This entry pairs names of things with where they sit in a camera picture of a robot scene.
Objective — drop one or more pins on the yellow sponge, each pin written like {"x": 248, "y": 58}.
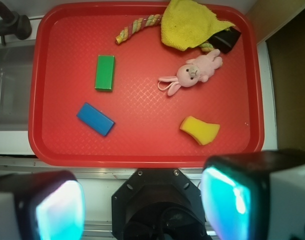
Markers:
{"x": 202, "y": 132}

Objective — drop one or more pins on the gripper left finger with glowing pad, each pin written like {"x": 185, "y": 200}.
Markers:
{"x": 41, "y": 206}

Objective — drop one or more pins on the pink plush bunny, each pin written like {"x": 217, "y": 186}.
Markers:
{"x": 195, "y": 70}

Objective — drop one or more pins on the black rectangular object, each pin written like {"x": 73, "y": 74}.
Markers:
{"x": 225, "y": 40}

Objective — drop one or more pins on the blue rectangular block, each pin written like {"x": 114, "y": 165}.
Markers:
{"x": 95, "y": 119}

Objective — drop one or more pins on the red plastic tray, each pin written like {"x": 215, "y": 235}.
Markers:
{"x": 146, "y": 131}

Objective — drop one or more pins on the stainless steel sink basin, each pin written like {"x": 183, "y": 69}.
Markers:
{"x": 16, "y": 65}

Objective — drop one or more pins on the pastel braided rope toy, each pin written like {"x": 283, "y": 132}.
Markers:
{"x": 151, "y": 21}

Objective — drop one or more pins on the dark metal faucet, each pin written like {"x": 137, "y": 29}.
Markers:
{"x": 11, "y": 23}

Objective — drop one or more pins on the green rectangular block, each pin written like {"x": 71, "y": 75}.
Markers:
{"x": 105, "y": 72}

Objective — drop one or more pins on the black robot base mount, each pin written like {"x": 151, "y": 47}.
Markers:
{"x": 158, "y": 204}

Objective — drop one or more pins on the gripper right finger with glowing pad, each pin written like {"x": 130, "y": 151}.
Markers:
{"x": 255, "y": 196}

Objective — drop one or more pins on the yellow microfiber cloth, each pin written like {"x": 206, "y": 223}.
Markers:
{"x": 187, "y": 24}

